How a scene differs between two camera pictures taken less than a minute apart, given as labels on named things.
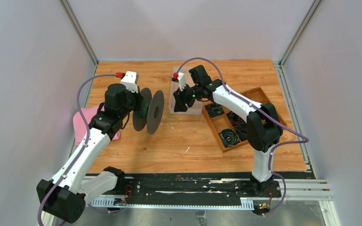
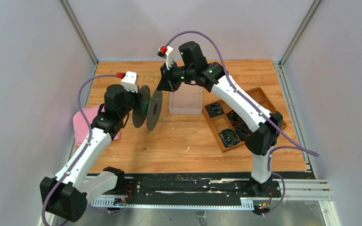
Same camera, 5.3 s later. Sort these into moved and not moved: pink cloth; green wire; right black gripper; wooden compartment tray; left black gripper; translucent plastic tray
Moved: green wire; right black gripper
Not moved: translucent plastic tray; left black gripper; wooden compartment tray; pink cloth
